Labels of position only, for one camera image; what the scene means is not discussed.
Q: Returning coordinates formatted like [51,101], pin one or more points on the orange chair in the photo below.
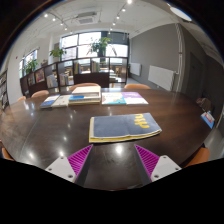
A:
[72,88]
[40,93]
[6,155]
[201,156]
[136,86]

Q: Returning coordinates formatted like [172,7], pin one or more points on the stack of books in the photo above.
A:
[86,94]

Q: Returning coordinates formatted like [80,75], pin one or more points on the potted plant far left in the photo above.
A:
[31,66]

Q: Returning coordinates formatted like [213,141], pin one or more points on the potted plant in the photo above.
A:
[31,66]
[99,46]
[57,53]

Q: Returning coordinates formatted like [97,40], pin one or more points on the blue book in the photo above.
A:
[48,102]

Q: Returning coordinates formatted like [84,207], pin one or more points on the white book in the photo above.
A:
[62,101]

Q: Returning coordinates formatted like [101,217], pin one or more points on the dark wooden bookshelf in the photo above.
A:
[59,76]

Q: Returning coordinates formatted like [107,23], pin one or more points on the blue and yellow towel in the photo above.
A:
[118,128]

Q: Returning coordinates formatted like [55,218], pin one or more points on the gripper purple ribbed left finger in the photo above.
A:
[72,168]

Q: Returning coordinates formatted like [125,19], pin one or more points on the blue red box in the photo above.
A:
[208,118]

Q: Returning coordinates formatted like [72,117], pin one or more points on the gripper purple ribbed right finger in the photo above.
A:
[153,167]

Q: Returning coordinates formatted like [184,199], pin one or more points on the orange chair near right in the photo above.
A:
[201,156]

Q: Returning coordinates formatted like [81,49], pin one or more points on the white wall radiator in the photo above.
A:
[161,77]

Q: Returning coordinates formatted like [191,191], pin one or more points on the colourful open magazine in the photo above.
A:
[123,98]

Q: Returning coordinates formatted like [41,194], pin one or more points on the ceiling air conditioner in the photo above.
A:
[86,18]

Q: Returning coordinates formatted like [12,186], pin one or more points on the orange chair back centre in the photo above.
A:
[72,88]

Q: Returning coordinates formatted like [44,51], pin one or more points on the small far white radiator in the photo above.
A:
[135,68]

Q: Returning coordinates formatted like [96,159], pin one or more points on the orange chair near left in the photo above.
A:
[6,155]

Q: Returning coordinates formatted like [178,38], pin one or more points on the orange chair back left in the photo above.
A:
[40,93]

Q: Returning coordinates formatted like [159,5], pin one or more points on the orange chair back right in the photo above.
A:
[136,86]

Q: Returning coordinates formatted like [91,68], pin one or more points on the potted plant centre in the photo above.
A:
[99,46]

